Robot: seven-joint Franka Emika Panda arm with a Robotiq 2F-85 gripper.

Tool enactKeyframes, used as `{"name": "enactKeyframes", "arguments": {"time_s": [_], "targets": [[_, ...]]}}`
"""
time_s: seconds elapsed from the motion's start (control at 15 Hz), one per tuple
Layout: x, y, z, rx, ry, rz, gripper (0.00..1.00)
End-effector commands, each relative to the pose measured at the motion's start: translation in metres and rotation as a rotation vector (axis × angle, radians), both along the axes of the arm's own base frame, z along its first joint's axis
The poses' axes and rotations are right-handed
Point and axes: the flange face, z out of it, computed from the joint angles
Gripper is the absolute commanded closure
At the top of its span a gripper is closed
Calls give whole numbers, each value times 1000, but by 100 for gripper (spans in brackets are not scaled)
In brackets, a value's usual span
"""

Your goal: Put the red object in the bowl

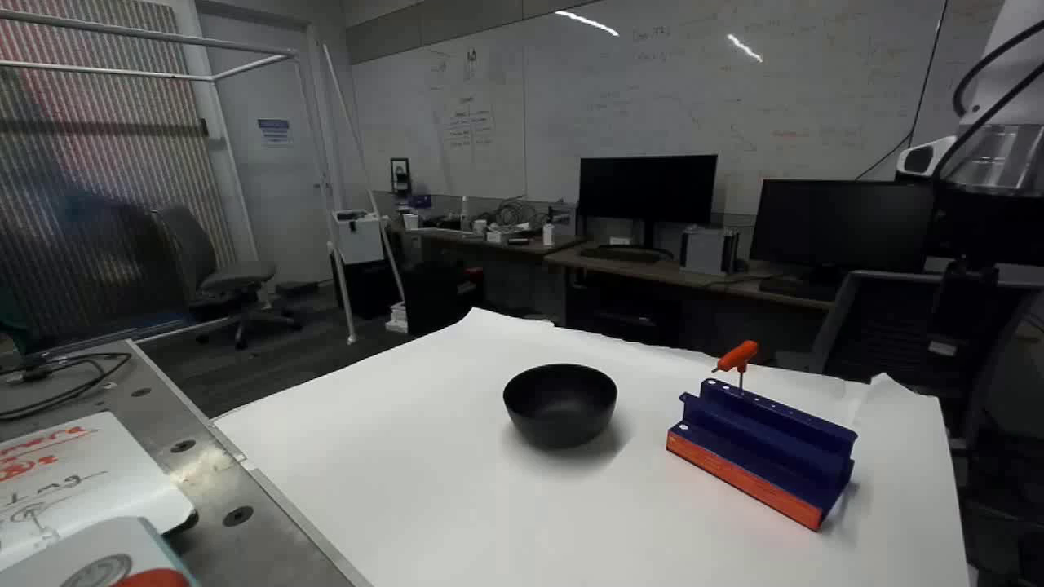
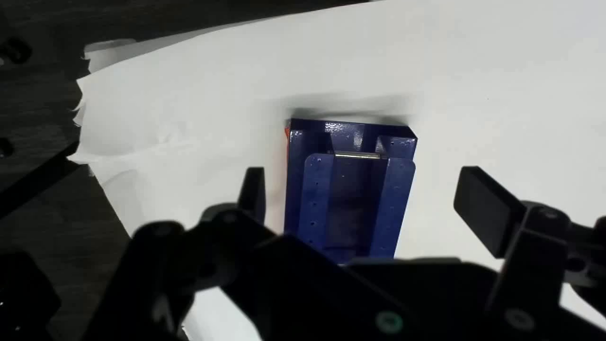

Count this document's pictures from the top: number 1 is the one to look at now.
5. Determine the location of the white cart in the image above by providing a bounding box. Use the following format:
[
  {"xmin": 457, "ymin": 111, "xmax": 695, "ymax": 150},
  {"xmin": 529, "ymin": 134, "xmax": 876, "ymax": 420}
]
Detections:
[{"xmin": 329, "ymin": 204, "xmax": 410, "ymax": 346}]

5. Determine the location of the black bowl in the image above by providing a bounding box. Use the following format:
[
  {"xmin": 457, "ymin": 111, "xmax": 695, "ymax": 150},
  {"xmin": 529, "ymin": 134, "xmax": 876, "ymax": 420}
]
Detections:
[{"xmin": 501, "ymin": 362, "xmax": 621, "ymax": 451}]

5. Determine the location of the wall whiteboard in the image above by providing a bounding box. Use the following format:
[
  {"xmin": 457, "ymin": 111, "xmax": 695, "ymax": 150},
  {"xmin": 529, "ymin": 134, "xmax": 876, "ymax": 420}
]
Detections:
[{"xmin": 349, "ymin": 0, "xmax": 949, "ymax": 222}]

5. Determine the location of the long office desk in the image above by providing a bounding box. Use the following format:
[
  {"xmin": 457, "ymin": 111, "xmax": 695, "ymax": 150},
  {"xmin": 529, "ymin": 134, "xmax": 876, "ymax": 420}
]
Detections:
[{"xmin": 388, "ymin": 222, "xmax": 842, "ymax": 355}]

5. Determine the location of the blue rack with orange base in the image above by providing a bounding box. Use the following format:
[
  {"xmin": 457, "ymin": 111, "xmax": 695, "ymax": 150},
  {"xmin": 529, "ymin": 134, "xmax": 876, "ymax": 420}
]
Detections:
[{"xmin": 663, "ymin": 375, "xmax": 861, "ymax": 534}]

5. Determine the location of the wire mesh cage panel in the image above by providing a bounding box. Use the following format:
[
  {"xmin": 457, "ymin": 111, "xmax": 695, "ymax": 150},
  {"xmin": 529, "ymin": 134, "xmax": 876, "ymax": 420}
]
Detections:
[{"xmin": 0, "ymin": 0, "xmax": 297, "ymax": 352}]

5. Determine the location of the orange carrot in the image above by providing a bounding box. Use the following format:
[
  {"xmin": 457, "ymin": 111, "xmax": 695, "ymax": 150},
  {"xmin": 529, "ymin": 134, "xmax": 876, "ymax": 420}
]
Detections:
[{"xmin": 711, "ymin": 335, "xmax": 764, "ymax": 395}]

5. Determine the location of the grey office chair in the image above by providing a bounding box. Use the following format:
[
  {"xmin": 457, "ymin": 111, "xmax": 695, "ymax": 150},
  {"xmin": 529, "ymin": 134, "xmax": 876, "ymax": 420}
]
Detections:
[{"xmin": 148, "ymin": 203, "xmax": 308, "ymax": 352}]

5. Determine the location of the white computer box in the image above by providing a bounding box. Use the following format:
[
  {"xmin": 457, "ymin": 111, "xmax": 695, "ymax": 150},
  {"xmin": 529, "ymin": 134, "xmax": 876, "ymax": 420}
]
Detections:
[{"xmin": 681, "ymin": 226, "xmax": 743, "ymax": 278}]

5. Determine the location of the white paper with red writing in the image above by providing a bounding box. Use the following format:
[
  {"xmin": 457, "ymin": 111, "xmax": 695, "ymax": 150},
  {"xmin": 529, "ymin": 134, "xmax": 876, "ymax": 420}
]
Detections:
[{"xmin": 0, "ymin": 409, "xmax": 200, "ymax": 568}]

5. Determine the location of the black chair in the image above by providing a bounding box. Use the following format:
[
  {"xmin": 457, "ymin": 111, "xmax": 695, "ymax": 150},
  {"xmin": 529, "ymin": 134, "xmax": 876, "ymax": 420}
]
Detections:
[{"xmin": 805, "ymin": 267, "xmax": 948, "ymax": 386}]

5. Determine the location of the black cable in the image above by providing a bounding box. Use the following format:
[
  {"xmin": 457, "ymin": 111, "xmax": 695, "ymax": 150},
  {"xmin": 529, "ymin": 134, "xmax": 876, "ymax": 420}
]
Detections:
[{"xmin": 0, "ymin": 349, "xmax": 137, "ymax": 424}]

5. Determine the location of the white table sheet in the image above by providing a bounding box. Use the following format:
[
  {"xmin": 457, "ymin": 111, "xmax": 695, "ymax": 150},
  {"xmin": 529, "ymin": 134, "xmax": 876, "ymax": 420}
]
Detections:
[{"xmin": 211, "ymin": 302, "xmax": 974, "ymax": 587}]

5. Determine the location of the booklet with round disc print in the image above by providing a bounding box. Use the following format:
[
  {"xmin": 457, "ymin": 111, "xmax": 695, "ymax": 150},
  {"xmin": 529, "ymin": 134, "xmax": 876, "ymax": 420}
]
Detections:
[{"xmin": 0, "ymin": 516, "xmax": 200, "ymax": 587}]

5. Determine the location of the black computer monitor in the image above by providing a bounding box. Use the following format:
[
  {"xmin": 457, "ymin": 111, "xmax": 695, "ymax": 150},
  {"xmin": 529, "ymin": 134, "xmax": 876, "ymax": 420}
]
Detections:
[
  {"xmin": 575, "ymin": 152, "xmax": 721, "ymax": 262},
  {"xmin": 749, "ymin": 177, "xmax": 941, "ymax": 298}
]

